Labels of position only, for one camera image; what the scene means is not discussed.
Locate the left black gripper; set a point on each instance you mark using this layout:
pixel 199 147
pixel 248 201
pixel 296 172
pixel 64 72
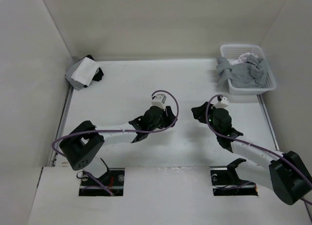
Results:
pixel 170 118

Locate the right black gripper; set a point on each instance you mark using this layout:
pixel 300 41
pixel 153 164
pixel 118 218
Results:
pixel 200 111

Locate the grey tank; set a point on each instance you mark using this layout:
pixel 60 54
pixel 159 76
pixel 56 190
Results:
pixel 251 74
pixel 75 84

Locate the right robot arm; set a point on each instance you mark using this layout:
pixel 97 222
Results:
pixel 283 173

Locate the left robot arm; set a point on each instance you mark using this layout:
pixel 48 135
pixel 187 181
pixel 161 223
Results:
pixel 85 141

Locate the white tank top in basket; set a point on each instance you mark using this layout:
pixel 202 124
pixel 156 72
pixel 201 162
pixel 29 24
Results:
pixel 243 58

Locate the folded white tank top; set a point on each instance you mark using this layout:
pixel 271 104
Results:
pixel 86 71

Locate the folded grey tank top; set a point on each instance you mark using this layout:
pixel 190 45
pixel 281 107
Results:
pixel 75 84

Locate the white plastic basket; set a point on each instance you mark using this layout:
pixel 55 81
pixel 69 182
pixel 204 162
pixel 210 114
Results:
pixel 231 52

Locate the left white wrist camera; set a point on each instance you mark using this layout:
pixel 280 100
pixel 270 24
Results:
pixel 159 100

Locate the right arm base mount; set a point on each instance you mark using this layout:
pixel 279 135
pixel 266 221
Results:
pixel 225 181

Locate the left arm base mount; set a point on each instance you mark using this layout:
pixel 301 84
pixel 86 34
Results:
pixel 114 182

